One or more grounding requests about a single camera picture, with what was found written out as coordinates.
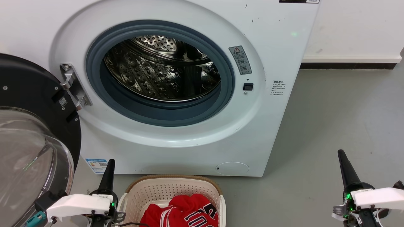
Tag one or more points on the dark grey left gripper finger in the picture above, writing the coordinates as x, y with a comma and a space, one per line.
104, 181
111, 179

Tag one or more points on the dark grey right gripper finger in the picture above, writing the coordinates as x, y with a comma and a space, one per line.
353, 173
344, 171

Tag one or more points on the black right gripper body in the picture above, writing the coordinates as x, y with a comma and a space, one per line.
350, 208

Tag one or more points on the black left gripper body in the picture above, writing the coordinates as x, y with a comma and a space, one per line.
112, 208

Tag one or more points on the red sports jersey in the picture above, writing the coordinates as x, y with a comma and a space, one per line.
189, 211

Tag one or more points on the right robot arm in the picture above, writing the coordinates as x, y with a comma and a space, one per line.
369, 219

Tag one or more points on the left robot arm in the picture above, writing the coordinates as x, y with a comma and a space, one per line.
98, 222

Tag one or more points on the cream perforated laundry basket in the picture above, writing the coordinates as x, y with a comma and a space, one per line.
151, 192

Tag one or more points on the glass washing machine door window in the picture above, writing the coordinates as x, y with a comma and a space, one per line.
22, 157

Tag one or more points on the stainless steel washing machine drum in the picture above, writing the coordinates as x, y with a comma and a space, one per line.
151, 75

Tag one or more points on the black round washer door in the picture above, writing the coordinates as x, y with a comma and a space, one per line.
30, 85

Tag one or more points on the black object with white label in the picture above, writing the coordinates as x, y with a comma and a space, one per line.
299, 1

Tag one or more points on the blue energy label sticker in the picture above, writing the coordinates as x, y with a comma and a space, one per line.
98, 165

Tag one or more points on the grey rubber door gasket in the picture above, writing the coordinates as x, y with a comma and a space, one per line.
129, 107

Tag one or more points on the teal connector plug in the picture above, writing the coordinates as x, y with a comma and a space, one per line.
35, 219

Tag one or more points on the white front-load washing machine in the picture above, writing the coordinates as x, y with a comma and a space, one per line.
271, 126

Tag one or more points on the white QR code sticker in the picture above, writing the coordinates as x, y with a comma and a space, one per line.
63, 101

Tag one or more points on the silver metal door hinge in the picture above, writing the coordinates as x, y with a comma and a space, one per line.
74, 86

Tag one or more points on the small printed text label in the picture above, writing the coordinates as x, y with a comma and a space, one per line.
279, 88

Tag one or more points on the white and black baseboard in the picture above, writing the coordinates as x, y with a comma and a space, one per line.
350, 60

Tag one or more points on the round white filter cover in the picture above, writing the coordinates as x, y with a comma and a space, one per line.
232, 168

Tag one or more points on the black door latch socket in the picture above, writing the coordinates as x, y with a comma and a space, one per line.
248, 86

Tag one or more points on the grey warning label sticker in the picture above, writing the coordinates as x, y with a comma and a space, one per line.
240, 60

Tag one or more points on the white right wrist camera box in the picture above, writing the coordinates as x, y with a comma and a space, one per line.
378, 198

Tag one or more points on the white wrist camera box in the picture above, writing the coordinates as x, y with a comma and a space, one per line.
378, 198
79, 203

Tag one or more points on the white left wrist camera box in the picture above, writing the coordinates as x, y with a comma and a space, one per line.
79, 203

